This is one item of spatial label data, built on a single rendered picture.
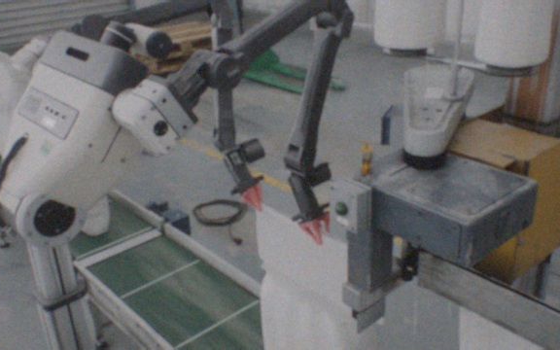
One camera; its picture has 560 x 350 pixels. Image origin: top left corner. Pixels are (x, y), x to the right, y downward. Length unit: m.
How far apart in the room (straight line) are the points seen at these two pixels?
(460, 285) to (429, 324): 1.61
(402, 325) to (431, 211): 1.86
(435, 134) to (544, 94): 0.36
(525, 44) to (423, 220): 0.40
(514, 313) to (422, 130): 0.42
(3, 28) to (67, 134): 7.29
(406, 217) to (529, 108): 0.50
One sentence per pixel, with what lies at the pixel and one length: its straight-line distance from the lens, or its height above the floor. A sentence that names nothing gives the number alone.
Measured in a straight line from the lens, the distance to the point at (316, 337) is 1.75.
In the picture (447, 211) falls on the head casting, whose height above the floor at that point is 1.33.
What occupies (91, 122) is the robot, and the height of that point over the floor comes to 1.43.
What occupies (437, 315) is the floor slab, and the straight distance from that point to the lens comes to 3.06.
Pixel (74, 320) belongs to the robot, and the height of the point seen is 0.87.
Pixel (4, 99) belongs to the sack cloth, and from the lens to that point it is 3.70.
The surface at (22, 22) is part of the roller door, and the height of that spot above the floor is 0.43.
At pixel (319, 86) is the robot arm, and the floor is 1.41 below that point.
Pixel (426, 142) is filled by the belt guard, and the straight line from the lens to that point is 1.26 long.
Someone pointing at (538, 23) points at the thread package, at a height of 1.61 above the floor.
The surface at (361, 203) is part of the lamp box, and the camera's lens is 1.20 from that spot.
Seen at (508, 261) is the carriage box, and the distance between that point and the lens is 1.47.
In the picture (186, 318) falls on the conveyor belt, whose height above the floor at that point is 0.38.
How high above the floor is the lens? 1.87
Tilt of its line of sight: 25 degrees down
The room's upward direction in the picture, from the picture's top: 3 degrees counter-clockwise
